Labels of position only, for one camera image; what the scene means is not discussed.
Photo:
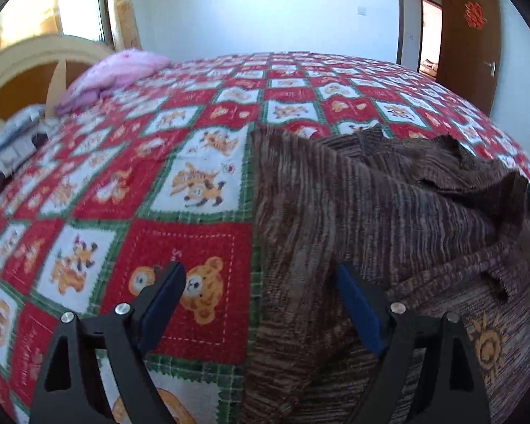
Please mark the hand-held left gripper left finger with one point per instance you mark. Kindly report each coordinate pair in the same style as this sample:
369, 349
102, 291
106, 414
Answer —
159, 304

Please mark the cream curved headboard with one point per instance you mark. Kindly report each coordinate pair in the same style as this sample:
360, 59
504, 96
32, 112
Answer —
22, 59

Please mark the brown wooden door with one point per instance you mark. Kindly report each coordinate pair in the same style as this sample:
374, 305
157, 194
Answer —
463, 53

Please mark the red paper door decoration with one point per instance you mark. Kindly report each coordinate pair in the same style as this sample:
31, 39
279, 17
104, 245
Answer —
473, 14

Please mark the window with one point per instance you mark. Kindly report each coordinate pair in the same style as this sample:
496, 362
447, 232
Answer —
77, 4

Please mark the pink pillow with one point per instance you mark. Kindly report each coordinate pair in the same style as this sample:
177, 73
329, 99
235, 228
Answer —
115, 75

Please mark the yellow patterned curtain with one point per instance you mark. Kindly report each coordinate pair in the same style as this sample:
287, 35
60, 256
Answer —
126, 22

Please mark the grey patterned cloth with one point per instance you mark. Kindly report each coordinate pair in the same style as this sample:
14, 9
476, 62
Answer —
13, 137

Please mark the red checked bear printed blanket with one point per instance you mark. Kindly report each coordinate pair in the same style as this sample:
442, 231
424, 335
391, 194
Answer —
194, 247

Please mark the brown striped knit sweater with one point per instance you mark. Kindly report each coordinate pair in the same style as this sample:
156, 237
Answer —
357, 212

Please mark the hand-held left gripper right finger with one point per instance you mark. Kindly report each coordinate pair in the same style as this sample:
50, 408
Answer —
362, 309

